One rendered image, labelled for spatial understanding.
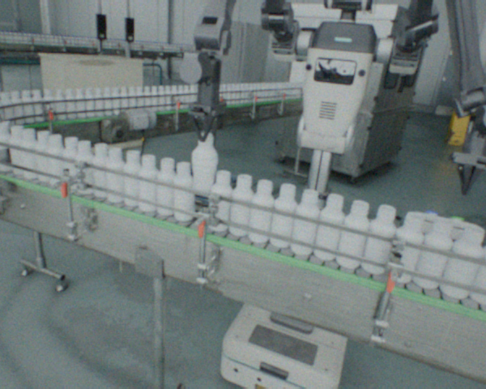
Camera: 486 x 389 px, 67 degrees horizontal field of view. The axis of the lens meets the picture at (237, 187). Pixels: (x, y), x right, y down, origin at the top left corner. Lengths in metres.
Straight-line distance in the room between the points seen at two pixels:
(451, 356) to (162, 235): 0.78
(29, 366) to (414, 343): 1.70
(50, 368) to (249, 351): 0.95
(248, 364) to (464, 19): 1.47
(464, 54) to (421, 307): 0.60
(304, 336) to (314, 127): 0.96
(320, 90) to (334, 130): 0.16
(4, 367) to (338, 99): 1.89
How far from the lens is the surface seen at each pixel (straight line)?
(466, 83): 1.09
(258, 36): 7.86
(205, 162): 0.96
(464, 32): 1.06
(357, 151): 4.60
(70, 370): 2.07
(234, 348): 1.77
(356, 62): 1.42
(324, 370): 1.74
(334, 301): 0.98
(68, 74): 4.84
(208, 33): 0.92
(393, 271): 0.84
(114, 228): 1.19
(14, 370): 2.15
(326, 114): 1.46
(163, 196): 1.07
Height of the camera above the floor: 1.49
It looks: 21 degrees down
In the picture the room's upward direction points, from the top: 5 degrees clockwise
